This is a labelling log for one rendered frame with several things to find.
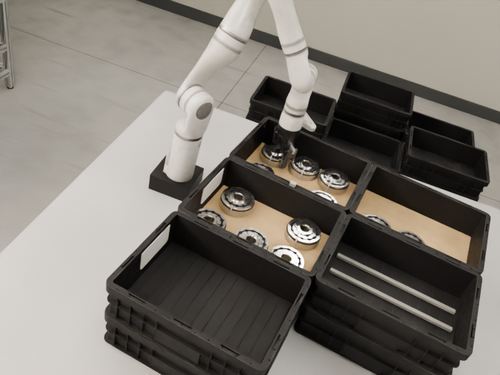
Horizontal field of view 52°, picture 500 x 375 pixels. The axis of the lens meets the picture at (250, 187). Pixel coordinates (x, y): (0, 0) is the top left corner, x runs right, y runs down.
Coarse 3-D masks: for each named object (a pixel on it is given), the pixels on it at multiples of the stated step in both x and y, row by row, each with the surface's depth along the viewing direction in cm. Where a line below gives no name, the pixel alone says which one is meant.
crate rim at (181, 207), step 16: (224, 160) 156; (208, 176) 148; (192, 192) 142; (304, 192) 152; (336, 208) 150; (208, 224) 134; (336, 224) 144; (240, 240) 132; (272, 256) 130; (320, 256) 133; (304, 272) 128
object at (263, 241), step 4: (240, 228) 145; (244, 228) 145; (248, 228) 145; (252, 228) 146; (236, 232) 143; (240, 232) 144; (244, 232) 144; (248, 232) 144; (252, 232) 145; (256, 232) 145; (260, 232) 145; (240, 236) 143; (260, 236) 145; (264, 236) 145; (260, 240) 143; (264, 240) 144; (268, 240) 144; (260, 244) 142; (264, 244) 143; (268, 244) 142; (264, 248) 141
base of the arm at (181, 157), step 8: (176, 136) 160; (176, 144) 162; (184, 144) 161; (192, 144) 161; (200, 144) 165; (168, 152) 167; (176, 152) 163; (184, 152) 162; (192, 152) 163; (168, 160) 169; (176, 160) 165; (184, 160) 165; (192, 160) 166; (168, 168) 170; (176, 168) 167; (184, 168) 167; (192, 168) 169; (168, 176) 171; (176, 176) 169; (184, 176) 169; (192, 176) 173
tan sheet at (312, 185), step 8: (256, 152) 180; (248, 160) 175; (256, 160) 176; (272, 168) 175; (280, 168) 176; (288, 168) 176; (280, 176) 172; (288, 176) 173; (296, 184) 171; (304, 184) 172; (312, 184) 173; (352, 184) 177; (352, 192) 174; (336, 200) 169; (344, 200) 170
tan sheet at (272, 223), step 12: (216, 204) 155; (228, 216) 152; (252, 216) 155; (264, 216) 156; (276, 216) 157; (288, 216) 158; (228, 228) 148; (264, 228) 152; (276, 228) 153; (276, 240) 149; (324, 240) 153; (300, 252) 147; (312, 252) 148; (312, 264) 145
